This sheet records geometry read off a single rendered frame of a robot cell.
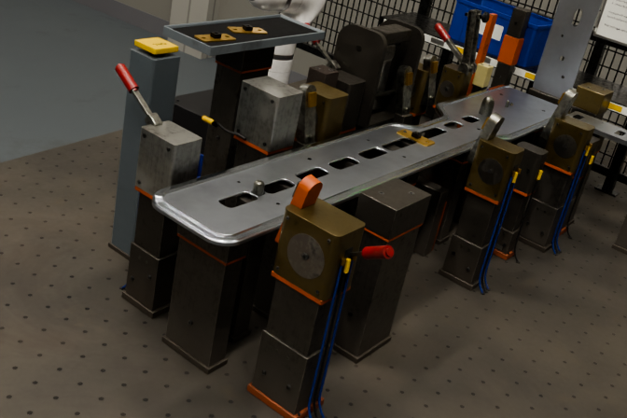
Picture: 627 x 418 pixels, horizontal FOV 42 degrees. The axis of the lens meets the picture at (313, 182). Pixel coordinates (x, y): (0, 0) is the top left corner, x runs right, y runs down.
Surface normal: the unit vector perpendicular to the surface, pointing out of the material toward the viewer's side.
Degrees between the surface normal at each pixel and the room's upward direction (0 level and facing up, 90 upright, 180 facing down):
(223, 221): 0
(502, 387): 0
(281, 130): 90
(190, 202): 0
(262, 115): 90
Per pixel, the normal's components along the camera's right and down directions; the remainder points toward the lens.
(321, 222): 0.19, -0.89
